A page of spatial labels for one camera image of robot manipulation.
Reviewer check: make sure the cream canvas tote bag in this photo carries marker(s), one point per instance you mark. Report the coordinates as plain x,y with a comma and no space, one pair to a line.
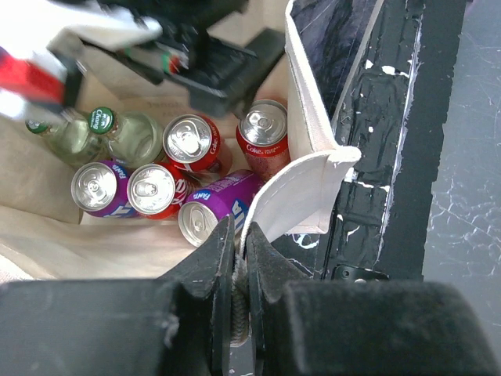
43,238

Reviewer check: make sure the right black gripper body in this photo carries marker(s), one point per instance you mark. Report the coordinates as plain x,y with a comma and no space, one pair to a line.
220,77

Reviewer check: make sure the clear glass bottle green cap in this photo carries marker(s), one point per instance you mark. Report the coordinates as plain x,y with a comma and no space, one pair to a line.
72,142

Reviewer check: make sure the red cola can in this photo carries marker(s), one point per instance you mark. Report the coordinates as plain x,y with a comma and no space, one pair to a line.
158,190
262,136
194,144

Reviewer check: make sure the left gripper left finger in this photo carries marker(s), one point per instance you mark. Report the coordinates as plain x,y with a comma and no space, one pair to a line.
177,324

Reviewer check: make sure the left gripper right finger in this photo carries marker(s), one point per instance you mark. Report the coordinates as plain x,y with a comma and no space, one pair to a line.
301,326

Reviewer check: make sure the red cola can front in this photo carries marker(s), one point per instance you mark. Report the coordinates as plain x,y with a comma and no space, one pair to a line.
262,136

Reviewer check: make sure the purple Fanta can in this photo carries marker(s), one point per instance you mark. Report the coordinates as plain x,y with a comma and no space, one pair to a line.
100,189
230,195

